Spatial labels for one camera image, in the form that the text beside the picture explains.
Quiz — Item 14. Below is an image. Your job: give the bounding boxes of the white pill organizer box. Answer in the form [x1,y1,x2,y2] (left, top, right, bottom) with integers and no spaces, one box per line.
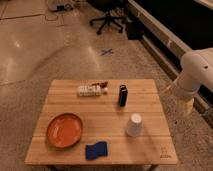
[78,86,101,96]

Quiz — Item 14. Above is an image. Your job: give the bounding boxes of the wooden table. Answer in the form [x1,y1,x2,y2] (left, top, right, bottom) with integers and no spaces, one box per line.
[25,79,178,166]

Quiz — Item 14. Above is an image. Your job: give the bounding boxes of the blue cloth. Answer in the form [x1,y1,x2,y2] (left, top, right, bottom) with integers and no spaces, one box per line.
[85,141,108,160]

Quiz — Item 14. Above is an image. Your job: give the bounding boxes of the small red brown object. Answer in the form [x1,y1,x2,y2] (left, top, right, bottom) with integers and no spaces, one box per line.
[92,81,108,88]

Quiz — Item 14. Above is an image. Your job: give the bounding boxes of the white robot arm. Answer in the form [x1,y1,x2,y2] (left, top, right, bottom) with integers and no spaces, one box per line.
[171,48,213,101]

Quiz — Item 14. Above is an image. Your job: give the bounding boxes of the black eraser block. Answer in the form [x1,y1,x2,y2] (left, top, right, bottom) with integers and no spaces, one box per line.
[118,85,128,107]

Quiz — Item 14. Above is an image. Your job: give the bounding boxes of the black office chair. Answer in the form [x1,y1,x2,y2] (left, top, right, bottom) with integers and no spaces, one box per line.
[86,0,125,35]

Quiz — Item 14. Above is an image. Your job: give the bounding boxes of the black box on floor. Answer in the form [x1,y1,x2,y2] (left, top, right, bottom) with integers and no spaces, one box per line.
[125,22,144,40]

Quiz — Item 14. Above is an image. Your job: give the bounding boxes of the orange plate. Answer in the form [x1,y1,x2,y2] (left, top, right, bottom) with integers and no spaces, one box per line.
[46,113,83,148]

